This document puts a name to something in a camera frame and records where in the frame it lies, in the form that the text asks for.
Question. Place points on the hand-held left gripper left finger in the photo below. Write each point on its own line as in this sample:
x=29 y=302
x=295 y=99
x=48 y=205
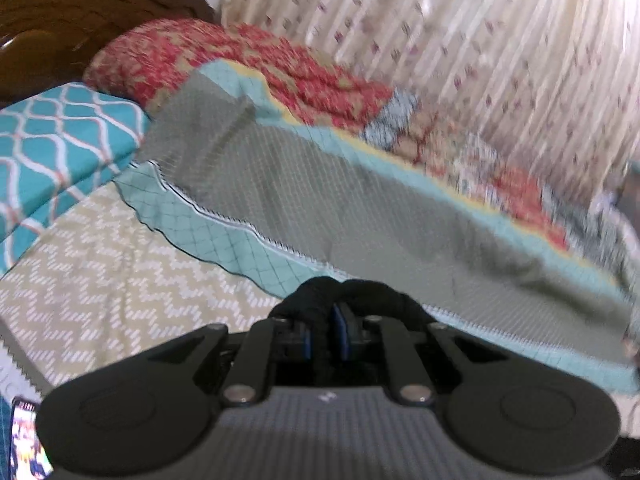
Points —
x=308 y=347

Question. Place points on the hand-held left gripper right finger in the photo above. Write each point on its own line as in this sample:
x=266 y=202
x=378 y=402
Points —
x=341 y=332

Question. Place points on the black pants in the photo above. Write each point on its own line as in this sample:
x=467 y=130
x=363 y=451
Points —
x=362 y=292

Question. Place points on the grey blanket with teal border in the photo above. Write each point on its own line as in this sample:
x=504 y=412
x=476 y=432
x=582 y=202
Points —
x=310 y=180

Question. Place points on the beige zigzag bedsheet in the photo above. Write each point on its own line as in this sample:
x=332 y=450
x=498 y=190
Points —
x=100 y=280

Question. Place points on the red floral patchwork quilt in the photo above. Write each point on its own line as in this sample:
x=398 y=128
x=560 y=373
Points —
x=300 y=75

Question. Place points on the smartphone with lit screen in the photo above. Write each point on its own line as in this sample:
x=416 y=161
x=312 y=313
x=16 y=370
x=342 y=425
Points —
x=29 y=440

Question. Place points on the cream patterned curtain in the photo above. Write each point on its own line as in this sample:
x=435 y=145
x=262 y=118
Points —
x=450 y=35

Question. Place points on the teal patterned pillow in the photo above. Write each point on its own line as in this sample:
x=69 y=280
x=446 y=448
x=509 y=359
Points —
x=55 y=140

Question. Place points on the carved wooden headboard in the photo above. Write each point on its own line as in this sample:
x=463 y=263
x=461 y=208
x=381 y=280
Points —
x=65 y=15

